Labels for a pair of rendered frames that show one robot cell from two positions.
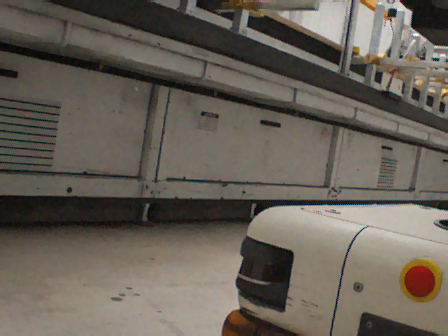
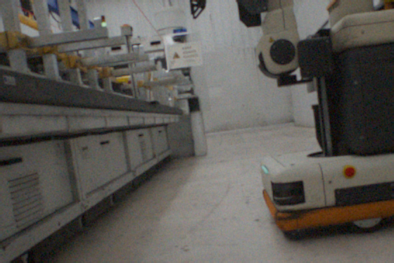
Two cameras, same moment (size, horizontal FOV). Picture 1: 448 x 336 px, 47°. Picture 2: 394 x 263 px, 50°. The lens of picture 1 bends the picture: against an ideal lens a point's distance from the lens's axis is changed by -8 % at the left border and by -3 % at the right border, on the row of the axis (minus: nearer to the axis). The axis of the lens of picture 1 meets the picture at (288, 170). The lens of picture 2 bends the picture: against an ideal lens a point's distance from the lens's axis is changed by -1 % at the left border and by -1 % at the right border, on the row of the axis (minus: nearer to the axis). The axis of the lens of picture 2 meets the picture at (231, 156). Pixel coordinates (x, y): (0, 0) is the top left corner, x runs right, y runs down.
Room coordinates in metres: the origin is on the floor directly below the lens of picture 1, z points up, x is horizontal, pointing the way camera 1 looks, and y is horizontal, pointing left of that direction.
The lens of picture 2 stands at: (-0.43, 1.05, 0.49)
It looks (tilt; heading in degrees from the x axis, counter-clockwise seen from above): 5 degrees down; 326
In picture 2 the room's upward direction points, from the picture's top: 8 degrees counter-clockwise
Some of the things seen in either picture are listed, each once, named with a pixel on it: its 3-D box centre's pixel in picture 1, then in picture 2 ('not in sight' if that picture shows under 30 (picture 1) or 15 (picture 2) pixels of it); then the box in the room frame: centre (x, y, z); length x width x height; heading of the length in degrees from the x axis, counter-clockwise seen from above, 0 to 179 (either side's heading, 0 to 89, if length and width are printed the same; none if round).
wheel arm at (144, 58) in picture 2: not in sight; (103, 63); (1.61, 0.32, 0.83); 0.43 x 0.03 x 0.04; 56
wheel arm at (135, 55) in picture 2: not in sight; (89, 62); (1.40, 0.46, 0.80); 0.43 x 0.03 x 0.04; 56
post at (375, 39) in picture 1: (373, 49); (139, 77); (2.64, -0.32, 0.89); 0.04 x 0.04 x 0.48; 56
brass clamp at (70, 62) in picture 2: not in sight; (74, 63); (1.42, 0.51, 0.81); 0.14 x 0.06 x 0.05; 146
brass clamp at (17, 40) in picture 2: not in sight; (18, 43); (1.00, 0.79, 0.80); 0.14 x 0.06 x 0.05; 146
